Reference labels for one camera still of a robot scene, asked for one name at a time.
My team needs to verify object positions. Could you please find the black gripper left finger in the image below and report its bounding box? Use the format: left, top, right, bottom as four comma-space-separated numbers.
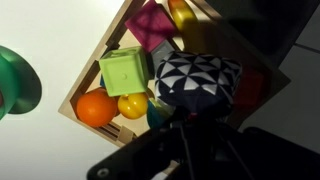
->
86, 114, 191, 180

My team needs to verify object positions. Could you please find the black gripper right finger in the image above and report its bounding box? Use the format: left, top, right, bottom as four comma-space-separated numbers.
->
199, 114, 320, 180

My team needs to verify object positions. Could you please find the blue block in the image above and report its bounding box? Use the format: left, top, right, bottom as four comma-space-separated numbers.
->
145, 97, 177, 130

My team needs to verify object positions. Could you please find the wooden tray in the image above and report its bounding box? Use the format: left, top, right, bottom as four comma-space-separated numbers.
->
58, 0, 292, 148

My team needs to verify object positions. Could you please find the grey block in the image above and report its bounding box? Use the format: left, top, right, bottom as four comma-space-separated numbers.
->
149, 39, 177, 73

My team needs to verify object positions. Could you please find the small yellow toy fruit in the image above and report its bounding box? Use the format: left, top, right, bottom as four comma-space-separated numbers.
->
117, 92, 150, 121

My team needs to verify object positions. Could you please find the orange toy ball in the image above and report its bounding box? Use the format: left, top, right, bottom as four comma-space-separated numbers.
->
76, 87, 119, 129

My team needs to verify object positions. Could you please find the orange-red cube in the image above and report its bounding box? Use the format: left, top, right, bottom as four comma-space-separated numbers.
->
233, 65, 267, 108

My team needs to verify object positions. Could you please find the lime green cube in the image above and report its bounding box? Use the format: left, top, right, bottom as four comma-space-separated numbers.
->
98, 45, 152, 98

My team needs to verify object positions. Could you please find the magenta cube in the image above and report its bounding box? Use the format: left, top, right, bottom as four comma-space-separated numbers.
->
124, 0, 178, 53

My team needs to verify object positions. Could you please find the green bowl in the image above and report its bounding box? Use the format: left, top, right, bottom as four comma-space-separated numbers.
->
0, 45, 43, 121

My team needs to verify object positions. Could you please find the yellow toy banana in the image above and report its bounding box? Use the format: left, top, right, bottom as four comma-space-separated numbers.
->
167, 0, 202, 33

